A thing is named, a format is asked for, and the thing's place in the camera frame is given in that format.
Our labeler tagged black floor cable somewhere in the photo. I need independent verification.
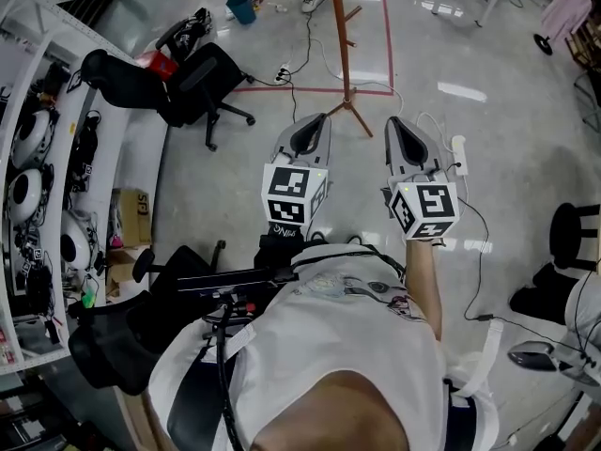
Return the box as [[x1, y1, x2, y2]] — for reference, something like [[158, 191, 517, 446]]
[[455, 194, 495, 322]]

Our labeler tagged black bag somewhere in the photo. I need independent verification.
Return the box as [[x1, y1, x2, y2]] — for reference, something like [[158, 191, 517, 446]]
[[508, 262, 582, 327]]

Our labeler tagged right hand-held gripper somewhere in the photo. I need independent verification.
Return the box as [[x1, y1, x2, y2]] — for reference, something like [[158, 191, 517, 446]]
[[379, 116, 460, 241]]

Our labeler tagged white oval robot head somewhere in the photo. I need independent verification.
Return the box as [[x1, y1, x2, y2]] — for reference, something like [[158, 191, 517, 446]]
[[59, 210, 94, 271], [6, 168, 44, 226], [10, 109, 54, 169]]

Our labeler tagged pink cloth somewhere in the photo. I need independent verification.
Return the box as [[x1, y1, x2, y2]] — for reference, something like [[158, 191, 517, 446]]
[[539, 0, 593, 42]]

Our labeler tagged white metal shelf rack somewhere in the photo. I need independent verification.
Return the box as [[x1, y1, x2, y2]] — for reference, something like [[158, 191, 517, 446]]
[[0, 0, 142, 378]]

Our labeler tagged black office chair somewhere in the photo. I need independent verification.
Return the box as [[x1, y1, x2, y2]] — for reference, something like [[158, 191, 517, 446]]
[[67, 239, 227, 397], [80, 40, 257, 153]]

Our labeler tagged teal bucket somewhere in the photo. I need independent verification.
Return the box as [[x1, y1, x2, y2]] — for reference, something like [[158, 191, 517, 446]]
[[225, 0, 258, 25]]

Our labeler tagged red box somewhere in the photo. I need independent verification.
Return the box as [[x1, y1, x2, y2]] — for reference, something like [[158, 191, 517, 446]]
[[135, 49, 180, 82]]

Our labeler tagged red floor tape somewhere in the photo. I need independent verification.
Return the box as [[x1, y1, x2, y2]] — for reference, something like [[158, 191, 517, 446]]
[[232, 0, 395, 97]]

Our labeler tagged brown wooden coat stand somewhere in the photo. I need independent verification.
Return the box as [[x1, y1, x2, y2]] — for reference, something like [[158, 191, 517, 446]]
[[311, 0, 375, 139]]

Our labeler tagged brown cardboard box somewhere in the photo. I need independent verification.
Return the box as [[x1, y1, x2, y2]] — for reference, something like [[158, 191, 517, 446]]
[[111, 187, 154, 249]]

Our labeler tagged white strap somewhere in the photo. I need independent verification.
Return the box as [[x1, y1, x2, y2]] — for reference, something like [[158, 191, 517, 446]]
[[448, 319, 505, 399]]

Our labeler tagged black cable bundle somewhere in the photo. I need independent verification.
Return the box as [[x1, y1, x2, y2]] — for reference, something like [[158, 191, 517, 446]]
[[64, 109, 102, 194]]

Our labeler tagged black chest rig bar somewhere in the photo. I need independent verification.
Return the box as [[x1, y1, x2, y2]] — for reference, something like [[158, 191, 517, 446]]
[[176, 264, 301, 303]]

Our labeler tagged black round stool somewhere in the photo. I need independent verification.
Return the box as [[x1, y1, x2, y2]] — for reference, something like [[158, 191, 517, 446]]
[[548, 201, 601, 272]]

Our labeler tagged person's right forearm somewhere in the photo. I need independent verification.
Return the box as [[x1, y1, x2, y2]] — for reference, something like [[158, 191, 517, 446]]
[[404, 239, 444, 342]]

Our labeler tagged person's torso in white t-shirt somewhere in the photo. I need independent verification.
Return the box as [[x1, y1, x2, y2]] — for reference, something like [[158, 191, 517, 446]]
[[147, 241, 501, 451]]

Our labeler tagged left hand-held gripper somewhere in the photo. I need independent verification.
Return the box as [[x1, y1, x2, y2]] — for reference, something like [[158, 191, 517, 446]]
[[260, 112, 333, 228]]

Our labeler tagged wooden chair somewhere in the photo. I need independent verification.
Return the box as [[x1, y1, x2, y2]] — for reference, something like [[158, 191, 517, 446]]
[[564, 15, 601, 73]]

